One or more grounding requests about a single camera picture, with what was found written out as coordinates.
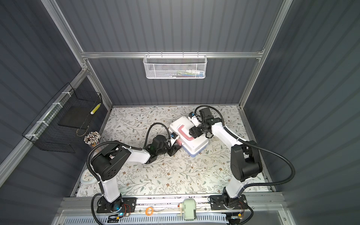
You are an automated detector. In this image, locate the mint green device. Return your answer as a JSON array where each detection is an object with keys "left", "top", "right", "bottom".
[{"left": 179, "top": 198, "right": 197, "bottom": 220}]

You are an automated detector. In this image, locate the white wire wall basket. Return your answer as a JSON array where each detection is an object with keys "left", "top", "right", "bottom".
[{"left": 143, "top": 53, "right": 208, "bottom": 79}]

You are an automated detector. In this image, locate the white blue tool box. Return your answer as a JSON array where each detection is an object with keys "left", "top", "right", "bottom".
[{"left": 169, "top": 116, "right": 209, "bottom": 157}]

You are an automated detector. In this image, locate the mint round clock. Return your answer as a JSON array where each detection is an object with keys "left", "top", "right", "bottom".
[{"left": 80, "top": 169, "right": 97, "bottom": 185}]

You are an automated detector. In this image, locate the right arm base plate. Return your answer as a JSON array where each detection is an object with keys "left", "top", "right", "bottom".
[{"left": 207, "top": 195, "right": 248, "bottom": 211}]

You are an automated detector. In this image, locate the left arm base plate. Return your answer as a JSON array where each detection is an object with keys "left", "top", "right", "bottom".
[{"left": 96, "top": 197, "right": 137, "bottom": 214}]

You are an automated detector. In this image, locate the black wire side basket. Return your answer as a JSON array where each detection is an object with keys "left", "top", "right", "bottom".
[{"left": 22, "top": 83, "right": 102, "bottom": 153}]

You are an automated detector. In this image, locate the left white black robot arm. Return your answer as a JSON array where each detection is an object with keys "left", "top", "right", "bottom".
[{"left": 86, "top": 128, "right": 181, "bottom": 203}]

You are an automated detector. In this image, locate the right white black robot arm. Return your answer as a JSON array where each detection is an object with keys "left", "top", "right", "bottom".
[{"left": 188, "top": 105, "right": 296, "bottom": 209}]

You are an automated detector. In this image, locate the yellow green marker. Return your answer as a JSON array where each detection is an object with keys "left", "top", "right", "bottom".
[{"left": 90, "top": 103, "right": 101, "bottom": 115}]

